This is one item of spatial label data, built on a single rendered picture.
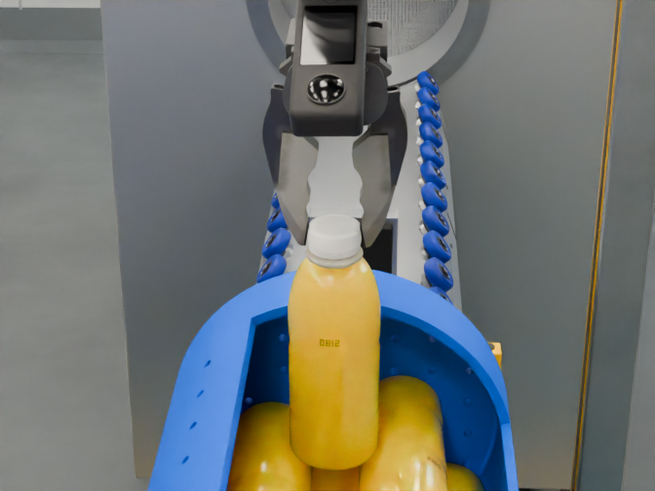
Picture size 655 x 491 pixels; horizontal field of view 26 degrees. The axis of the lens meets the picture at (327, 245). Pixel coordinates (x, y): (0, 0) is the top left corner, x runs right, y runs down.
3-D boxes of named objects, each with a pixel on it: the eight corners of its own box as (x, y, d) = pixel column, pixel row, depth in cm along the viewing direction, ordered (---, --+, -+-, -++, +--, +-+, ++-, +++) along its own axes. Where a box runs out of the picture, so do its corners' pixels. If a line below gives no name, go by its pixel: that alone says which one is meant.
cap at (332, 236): (310, 229, 105) (310, 207, 104) (363, 232, 104) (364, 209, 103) (304, 253, 101) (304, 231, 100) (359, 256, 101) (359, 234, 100)
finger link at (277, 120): (320, 182, 102) (342, 70, 98) (319, 193, 100) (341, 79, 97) (255, 170, 102) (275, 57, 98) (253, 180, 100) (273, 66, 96)
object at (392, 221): (395, 327, 168) (398, 208, 161) (395, 345, 164) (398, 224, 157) (311, 325, 168) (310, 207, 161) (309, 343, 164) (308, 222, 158)
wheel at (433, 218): (432, 197, 187) (419, 206, 187) (432, 211, 182) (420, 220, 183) (451, 222, 188) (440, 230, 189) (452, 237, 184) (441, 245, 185)
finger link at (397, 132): (415, 175, 101) (397, 59, 97) (415, 184, 100) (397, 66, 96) (350, 184, 102) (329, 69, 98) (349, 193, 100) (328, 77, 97)
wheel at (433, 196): (430, 174, 193) (418, 182, 194) (431, 188, 189) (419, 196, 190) (449, 199, 195) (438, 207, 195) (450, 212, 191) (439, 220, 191)
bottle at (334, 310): (294, 423, 115) (291, 216, 106) (381, 428, 114) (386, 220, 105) (283, 475, 108) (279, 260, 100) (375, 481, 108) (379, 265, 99)
